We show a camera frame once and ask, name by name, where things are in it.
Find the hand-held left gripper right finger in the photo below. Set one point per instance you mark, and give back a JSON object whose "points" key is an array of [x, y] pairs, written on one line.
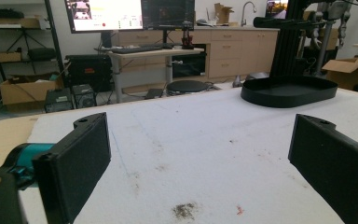
{"points": [[335, 161]]}

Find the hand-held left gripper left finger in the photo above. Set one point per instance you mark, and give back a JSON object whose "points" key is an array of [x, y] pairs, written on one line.
{"points": [[74, 168]]}

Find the black computer unit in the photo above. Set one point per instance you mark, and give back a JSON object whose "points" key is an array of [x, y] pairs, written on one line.
{"points": [[58, 100], [84, 96]]}

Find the black oval tray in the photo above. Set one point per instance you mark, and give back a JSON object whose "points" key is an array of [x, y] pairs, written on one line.
{"points": [[287, 91]]}

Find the large open cardboard box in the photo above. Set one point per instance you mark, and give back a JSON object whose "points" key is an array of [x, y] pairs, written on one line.
{"points": [[28, 91]]}

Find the open printed cardboard box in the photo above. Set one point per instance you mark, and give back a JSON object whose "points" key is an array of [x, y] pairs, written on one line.
{"points": [[351, 73]]}

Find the black equipment case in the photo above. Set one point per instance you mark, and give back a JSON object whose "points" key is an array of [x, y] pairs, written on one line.
{"points": [[88, 71]]}

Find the flat black floor device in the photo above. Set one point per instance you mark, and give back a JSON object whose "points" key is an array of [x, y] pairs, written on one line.
{"points": [[154, 93]]}

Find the grey metal pole stand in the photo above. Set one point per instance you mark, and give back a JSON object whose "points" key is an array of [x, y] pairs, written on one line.
{"points": [[324, 49]]}

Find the black bag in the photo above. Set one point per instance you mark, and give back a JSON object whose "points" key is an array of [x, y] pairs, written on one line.
{"points": [[42, 53]]}

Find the white felt table mat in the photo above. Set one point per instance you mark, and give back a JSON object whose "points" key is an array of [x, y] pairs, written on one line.
{"points": [[199, 149]]}

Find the small cardboard box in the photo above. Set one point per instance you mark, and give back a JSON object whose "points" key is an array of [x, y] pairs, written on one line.
{"points": [[8, 56]]}

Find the black keyboard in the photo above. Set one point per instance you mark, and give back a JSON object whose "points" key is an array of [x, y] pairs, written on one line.
{"points": [[135, 49]]}

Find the black metal shelf rack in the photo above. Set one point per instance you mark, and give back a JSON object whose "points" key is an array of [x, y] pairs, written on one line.
{"points": [[54, 34]]}

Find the round black disc base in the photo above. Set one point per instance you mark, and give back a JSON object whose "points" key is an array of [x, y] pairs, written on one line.
{"points": [[188, 86]]}

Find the light wooden standing desk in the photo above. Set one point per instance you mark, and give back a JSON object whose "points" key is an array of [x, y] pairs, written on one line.
{"points": [[155, 53]]}

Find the light wooden cabinet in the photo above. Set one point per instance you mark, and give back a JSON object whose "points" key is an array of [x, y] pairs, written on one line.
{"points": [[239, 53]]}

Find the long flat cardboard box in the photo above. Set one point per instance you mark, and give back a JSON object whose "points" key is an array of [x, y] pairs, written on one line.
{"points": [[18, 22]]}

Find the bright computer monitor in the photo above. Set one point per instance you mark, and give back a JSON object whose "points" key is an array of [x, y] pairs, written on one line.
{"points": [[105, 14]]}

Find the small background monitor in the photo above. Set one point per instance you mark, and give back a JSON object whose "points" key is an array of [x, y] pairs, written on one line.
{"points": [[276, 8]]}

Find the red and black device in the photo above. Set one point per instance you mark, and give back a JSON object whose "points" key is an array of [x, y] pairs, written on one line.
{"points": [[187, 39]]}

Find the metal faucet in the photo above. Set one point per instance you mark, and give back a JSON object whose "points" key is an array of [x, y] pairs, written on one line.
{"points": [[245, 12]]}

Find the dark computer monitor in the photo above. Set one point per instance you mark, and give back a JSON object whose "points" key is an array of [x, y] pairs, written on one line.
{"points": [[167, 14]]}

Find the torn cardboard box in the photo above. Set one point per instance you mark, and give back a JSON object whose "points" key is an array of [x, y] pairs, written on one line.
{"points": [[223, 13]]}

